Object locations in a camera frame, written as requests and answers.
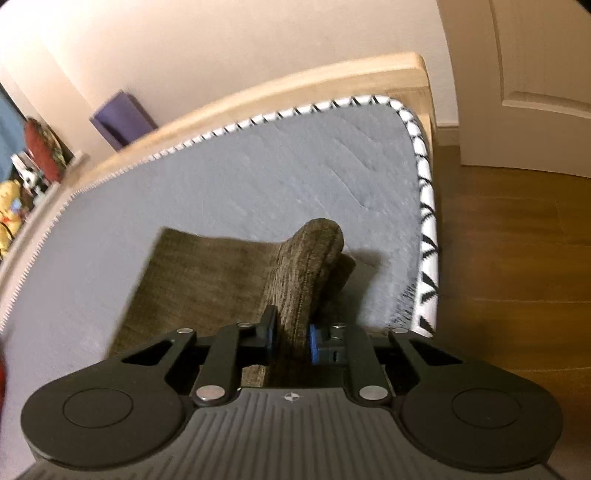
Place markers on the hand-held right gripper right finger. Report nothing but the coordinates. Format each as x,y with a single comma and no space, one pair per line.
314,344

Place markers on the white window ledge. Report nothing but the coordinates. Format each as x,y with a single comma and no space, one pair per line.
74,166

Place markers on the light wooden bed frame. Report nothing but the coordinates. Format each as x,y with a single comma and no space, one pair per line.
323,78

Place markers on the white panelled door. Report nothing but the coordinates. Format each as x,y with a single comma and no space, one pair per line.
531,78

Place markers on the dark red patterned cushion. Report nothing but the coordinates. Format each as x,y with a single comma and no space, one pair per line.
44,145

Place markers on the row of stuffed toys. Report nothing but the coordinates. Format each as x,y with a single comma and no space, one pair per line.
11,203

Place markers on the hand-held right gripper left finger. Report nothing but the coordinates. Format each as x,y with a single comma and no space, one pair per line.
272,334

